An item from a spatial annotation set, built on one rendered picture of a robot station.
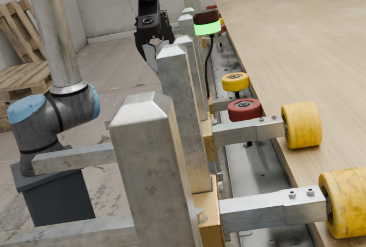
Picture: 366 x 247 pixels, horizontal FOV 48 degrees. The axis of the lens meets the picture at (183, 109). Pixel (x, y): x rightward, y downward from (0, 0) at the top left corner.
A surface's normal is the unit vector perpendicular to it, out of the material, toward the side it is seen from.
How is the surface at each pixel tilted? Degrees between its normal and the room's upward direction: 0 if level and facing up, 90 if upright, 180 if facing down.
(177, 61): 90
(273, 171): 0
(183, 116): 90
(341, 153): 0
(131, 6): 90
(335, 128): 0
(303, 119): 56
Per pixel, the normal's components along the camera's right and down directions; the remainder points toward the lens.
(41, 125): 0.57, 0.17
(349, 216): -0.07, 0.11
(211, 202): -0.18, -0.93
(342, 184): -0.18, -0.68
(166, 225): -0.03, 0.34
